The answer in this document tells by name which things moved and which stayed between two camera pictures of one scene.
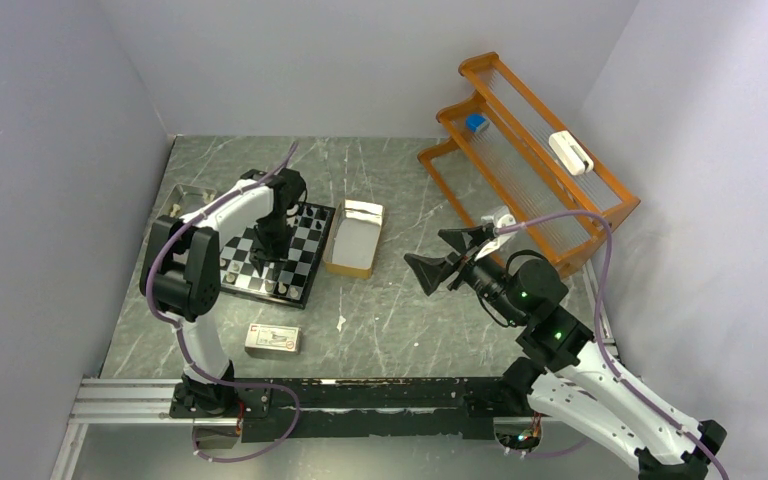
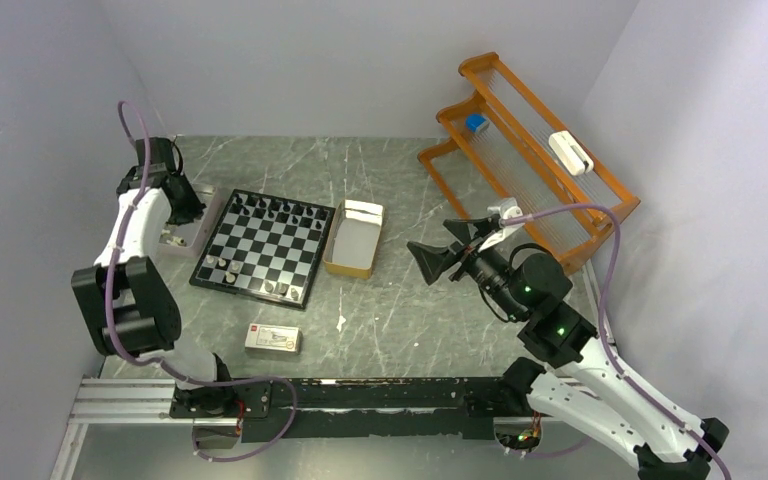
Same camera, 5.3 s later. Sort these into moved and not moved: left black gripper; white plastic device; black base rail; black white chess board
Moved: left black gripper
Not moved: black white chess board; black base rail; white plastic device
